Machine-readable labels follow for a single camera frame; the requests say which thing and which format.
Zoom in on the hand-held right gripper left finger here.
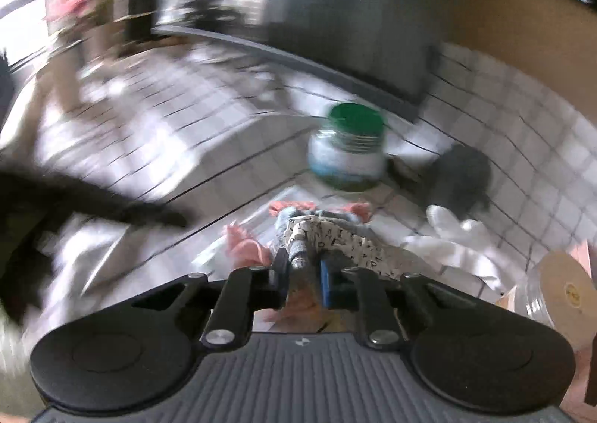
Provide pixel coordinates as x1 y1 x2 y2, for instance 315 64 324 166
131 248 291 350

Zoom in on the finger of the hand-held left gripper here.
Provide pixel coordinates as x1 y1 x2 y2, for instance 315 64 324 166
0 171 187 230

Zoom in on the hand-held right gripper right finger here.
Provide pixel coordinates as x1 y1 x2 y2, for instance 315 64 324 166
319 260 467 350

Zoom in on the cloth doll with pink hair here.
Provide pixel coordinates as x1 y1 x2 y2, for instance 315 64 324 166
223 199 411 326

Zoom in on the pink cardboard box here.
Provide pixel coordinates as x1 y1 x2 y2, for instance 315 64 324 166
494 239 597 405

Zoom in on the grey soft cloth item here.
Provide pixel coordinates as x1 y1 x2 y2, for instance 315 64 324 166
426 145 494 221

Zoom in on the white black-grid tablecloth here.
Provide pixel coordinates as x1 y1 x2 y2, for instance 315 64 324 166
0 38 597 358

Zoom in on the green-lidded glass jar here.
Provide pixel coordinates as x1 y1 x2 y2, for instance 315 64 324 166
307 103 389 193

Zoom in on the pink-leaved potted plant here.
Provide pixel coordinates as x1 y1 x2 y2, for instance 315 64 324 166
44 0 110 29

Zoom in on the tall clear jar flower label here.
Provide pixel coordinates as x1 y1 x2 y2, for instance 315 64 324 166
525 250 593 351

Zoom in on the computer monitor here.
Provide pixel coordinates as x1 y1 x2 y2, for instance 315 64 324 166
154 0 460 123

